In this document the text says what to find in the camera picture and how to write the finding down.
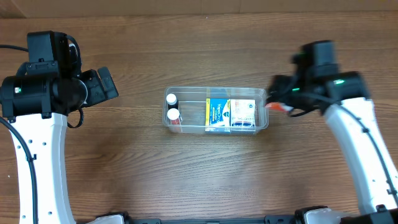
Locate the red caplet box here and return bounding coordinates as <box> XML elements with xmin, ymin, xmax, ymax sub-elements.
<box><xmin>266</xmin><ymin>102</ymin><xmax>293</xmax><ymax>113</ymax></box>

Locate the white Hansaplast plaster box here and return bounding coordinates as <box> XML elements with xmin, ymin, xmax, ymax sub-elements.
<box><xmin>231</xmin><ymin>99</ymin><xmax>256</xmax><ymax>128</ymax></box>

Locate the black bottle white cap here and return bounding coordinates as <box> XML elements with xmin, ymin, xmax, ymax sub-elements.
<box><xmin>166</xmin><ymin>93</ymin><xmax>178</xmax><ymax>110</ymax></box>

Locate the orange tube white cap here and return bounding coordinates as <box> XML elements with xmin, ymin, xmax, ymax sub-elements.
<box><xmin>167</xmin><ymin>108</ymin><xmax>181</xmax><ymax>125</ymax></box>

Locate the blue yellow VapoDrops box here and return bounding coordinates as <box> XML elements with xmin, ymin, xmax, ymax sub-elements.
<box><xmin>205</xmin><ymin>98</ymin><xmax>231</xmax><ymax>127</ymax></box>

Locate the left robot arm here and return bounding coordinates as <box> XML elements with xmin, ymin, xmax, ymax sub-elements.
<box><xmin>1</xmin><ymin>30</ymin><xmax>118</xmax><ymax>223</ymax></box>

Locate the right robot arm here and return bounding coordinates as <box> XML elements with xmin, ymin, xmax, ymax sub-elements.
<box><xmin>266</xmin><ymin>40</ymin><xmax>397</xmax><ymax>223</ymax></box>

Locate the clear plastic container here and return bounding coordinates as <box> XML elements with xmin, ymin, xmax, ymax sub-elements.
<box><xmin>162</xmin><ymin>86</ymin><xmax>269</xmax><ymax>134</ymax></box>

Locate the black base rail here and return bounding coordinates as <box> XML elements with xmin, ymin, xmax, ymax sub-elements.
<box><xmin>85</xmin><ymin>212</ymin><xmax>304</xmax><ymax>224</ymax></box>

